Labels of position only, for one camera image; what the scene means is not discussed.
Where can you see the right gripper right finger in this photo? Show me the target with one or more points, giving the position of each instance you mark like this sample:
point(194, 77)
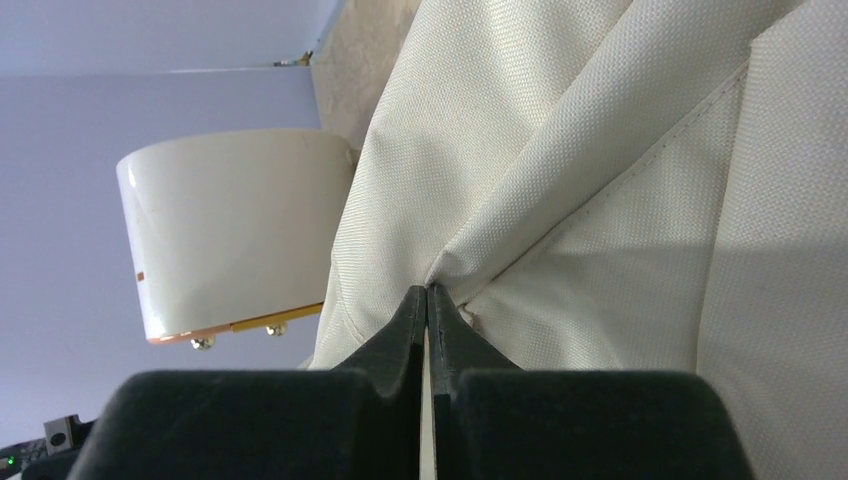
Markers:
point(495, 420)

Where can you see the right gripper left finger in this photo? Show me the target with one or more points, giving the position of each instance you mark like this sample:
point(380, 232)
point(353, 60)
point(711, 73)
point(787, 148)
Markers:
point(358, 420)

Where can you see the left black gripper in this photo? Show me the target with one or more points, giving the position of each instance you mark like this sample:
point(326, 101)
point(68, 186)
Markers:
point(50, 457)

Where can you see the beige canvas student backpack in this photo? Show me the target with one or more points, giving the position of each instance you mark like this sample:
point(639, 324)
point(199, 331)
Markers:
point(621, 185)

